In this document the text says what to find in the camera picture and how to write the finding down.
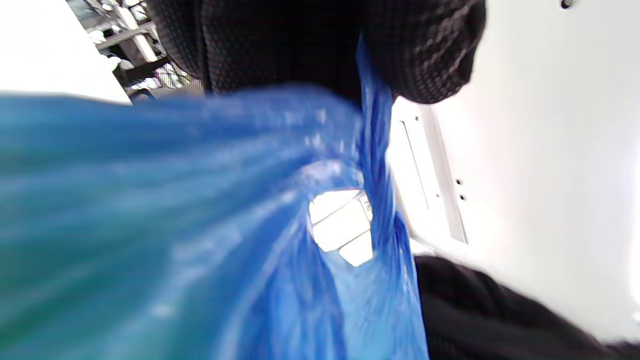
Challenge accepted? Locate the person's left hand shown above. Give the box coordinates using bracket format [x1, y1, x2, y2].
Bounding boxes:
[147, 0, 487, 106]

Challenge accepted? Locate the blue plastic bag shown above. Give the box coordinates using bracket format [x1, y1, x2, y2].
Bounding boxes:
[0, 35, 431, 360]

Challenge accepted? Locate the ceiling light panel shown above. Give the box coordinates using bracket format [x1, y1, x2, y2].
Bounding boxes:
[387, 102, 469, 246]

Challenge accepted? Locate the person's black clothing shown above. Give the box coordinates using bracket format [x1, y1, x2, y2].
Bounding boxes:
[414, 255, 640, 360]

